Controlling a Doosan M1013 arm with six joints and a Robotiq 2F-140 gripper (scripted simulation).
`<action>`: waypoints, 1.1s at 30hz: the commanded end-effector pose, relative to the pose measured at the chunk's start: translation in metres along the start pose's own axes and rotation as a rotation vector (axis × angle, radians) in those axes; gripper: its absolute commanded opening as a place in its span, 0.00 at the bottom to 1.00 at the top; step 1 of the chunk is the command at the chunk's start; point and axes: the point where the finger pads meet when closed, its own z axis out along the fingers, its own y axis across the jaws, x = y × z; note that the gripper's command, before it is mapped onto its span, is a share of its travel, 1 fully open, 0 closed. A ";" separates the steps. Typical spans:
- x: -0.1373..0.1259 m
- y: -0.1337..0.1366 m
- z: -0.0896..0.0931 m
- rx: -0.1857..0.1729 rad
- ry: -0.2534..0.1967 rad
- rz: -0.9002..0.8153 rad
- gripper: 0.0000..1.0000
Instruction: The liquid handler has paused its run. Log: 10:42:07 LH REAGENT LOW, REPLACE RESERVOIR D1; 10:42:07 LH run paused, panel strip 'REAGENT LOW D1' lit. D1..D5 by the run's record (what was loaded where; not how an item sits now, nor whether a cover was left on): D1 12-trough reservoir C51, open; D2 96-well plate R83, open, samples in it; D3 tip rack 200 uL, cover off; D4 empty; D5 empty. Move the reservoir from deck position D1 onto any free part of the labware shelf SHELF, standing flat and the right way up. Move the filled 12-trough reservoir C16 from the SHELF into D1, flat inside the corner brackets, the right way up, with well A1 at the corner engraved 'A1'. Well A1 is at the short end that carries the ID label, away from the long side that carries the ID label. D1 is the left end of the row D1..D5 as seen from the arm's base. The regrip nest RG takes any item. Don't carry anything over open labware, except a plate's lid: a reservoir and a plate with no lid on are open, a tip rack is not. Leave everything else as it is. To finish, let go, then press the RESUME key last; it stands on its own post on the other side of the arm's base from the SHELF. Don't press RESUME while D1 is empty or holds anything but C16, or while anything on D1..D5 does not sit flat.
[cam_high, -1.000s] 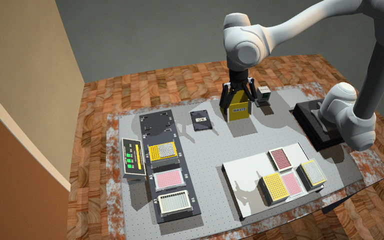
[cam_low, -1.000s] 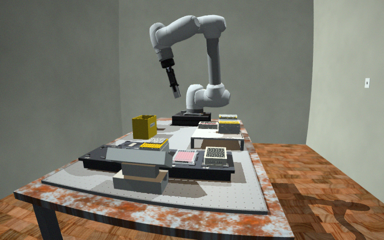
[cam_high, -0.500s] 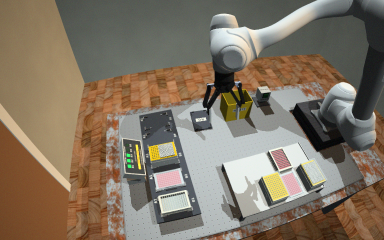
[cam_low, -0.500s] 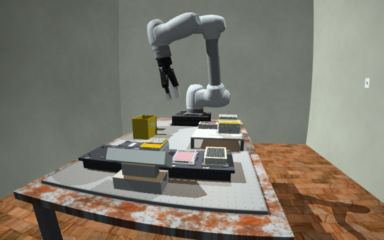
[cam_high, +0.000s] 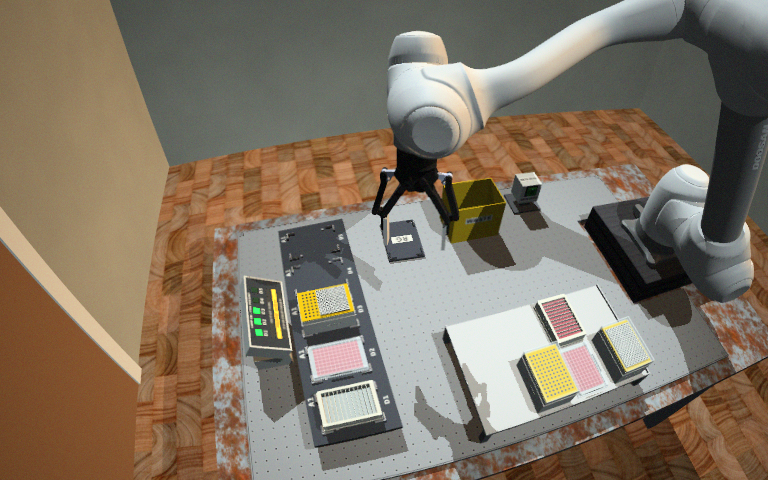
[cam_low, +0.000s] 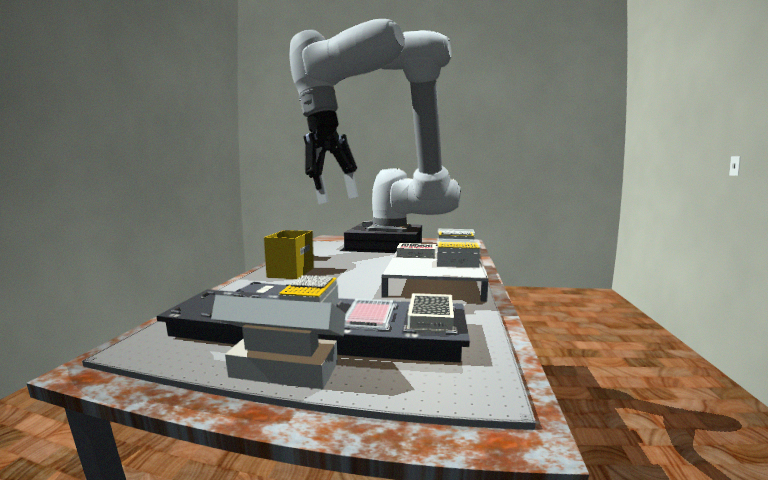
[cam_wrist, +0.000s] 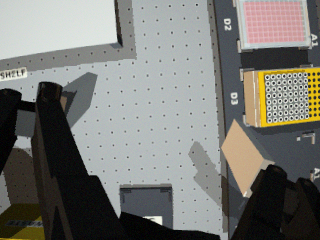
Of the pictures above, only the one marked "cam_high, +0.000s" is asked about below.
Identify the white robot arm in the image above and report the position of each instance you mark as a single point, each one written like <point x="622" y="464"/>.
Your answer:
<point x="428" y="110"/>

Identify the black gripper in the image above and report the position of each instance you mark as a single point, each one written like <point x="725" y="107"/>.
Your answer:
<point x="424" y="175"/>

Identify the dark grey rectangular pad with rg label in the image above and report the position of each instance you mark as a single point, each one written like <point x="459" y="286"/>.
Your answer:
<point x="404" y="242"/>

